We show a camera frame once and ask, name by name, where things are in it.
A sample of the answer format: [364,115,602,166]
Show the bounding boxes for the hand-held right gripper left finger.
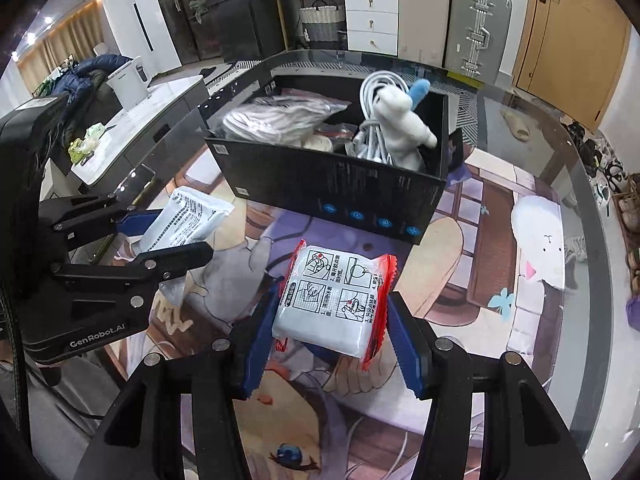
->
[102,280,283,480]

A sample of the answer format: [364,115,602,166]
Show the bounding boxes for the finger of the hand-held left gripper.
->
[47,241,214,333]
[40,192,166,256]

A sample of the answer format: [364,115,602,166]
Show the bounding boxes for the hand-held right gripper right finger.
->
[386,291,593,480]

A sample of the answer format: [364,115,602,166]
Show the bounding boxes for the white printed soft packet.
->
[135,186,235,253]

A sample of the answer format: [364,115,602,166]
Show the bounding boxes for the white packet red edges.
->
[271,240,398,371]

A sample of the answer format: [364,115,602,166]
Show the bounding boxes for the black cardboard box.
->
[204,74,451,246]

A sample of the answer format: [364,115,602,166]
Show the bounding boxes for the bag of white shoelaces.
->
[207,95,351,150]

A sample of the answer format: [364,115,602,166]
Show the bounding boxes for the bag of cream rope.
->
[300,124,357,155]

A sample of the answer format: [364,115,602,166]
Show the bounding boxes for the white plush toy blue hat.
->
[372,78,440,173]

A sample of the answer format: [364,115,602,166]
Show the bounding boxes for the bundle of white cables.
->
[352,71,426,163]

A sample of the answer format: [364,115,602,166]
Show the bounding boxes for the printed cartoon table mat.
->
[120,135,571,480]

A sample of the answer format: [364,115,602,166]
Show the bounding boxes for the grey side table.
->
[70,74,211,196]

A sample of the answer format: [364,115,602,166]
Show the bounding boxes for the white electric kettle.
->
[106,56,151,111]

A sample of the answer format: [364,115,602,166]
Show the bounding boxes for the dark blue puffer jacket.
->
[50,54,136,111]

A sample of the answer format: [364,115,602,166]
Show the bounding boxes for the beige curtain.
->
[17,17,106,93]

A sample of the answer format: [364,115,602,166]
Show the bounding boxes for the striped black white rug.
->
[200,59,273,86]

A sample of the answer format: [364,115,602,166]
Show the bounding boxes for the dark grey refrigerator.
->
[192,0,278,63]

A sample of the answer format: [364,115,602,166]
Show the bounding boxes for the beige slipper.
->
[502,110,531,138]

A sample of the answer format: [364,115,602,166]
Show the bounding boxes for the woven laundry basket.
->
[299,4,346,43]

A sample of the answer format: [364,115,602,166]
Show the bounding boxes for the pile of dark sandals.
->
[565,120,626,196]

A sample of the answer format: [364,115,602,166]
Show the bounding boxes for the white desk with drawers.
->
[257,0,401,58]

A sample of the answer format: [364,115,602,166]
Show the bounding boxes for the silver suitcase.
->
[445,0,513,86]

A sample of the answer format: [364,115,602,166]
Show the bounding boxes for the beige suitcase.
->
[397,0,453,66]

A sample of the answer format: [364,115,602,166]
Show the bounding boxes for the wooden door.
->
[512,0,631,133]

